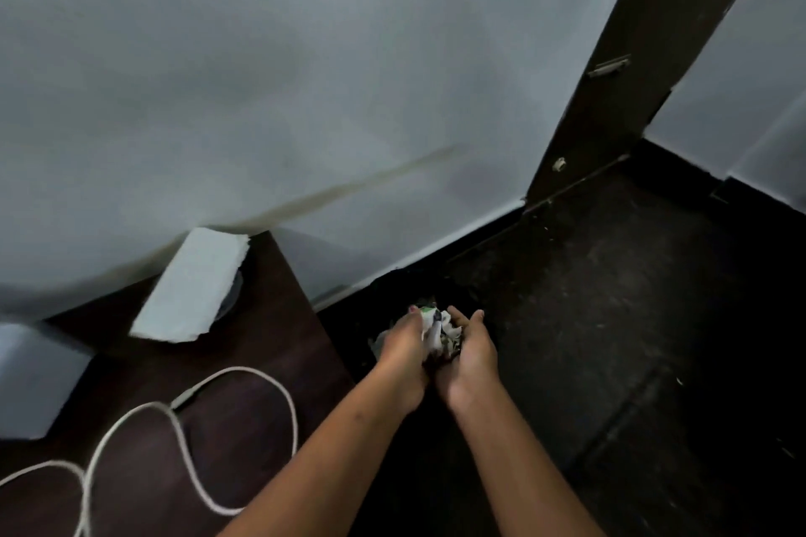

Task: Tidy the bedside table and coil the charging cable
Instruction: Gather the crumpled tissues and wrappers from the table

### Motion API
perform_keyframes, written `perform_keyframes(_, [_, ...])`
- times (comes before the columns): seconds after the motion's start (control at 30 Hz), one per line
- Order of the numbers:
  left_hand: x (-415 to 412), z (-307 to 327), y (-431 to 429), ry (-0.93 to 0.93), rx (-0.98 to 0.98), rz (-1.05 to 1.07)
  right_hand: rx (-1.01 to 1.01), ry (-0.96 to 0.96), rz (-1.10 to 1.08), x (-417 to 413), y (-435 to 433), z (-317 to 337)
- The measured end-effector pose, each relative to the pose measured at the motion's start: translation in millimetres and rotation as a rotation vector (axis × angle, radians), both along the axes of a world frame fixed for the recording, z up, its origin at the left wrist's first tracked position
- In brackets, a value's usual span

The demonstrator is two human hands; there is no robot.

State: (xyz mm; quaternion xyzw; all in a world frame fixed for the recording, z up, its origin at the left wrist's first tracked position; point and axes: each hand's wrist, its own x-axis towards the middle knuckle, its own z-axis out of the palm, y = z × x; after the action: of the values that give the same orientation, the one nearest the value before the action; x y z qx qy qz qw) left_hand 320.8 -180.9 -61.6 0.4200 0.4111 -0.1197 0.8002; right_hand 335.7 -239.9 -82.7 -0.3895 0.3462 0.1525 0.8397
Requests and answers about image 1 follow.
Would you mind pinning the white green wrapper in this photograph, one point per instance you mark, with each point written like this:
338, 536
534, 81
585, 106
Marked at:
441, 329

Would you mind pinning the clear glass coaster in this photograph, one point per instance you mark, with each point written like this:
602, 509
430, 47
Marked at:
232, 297

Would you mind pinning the person's left hand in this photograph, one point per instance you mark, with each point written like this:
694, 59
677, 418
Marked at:
403, 367

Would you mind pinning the person's left forearm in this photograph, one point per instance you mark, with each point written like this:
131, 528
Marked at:
327, 467

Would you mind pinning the white grey tissue box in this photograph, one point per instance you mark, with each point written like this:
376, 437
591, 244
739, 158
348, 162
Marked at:
38, 379

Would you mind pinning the black trash bin plastic liner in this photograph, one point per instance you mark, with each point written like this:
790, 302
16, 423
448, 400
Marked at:
384, 344

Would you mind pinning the metal door latch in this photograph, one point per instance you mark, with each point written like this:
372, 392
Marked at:
607, 66

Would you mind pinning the dark wooden door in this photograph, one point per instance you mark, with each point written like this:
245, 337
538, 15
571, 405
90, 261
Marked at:
630, 52

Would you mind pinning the white tissue stack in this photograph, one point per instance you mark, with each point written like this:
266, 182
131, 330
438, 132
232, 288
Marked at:
189, 285

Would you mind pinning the person's right hand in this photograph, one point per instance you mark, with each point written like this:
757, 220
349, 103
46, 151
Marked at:
472, 367

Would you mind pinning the dark wooden bedside table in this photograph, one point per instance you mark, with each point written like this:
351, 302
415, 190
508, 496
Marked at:
264, 335

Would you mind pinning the small metal door knob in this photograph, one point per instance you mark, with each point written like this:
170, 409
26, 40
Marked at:
558, 164

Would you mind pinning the person's right forearm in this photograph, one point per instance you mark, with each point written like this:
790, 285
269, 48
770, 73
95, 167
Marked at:
522, 473

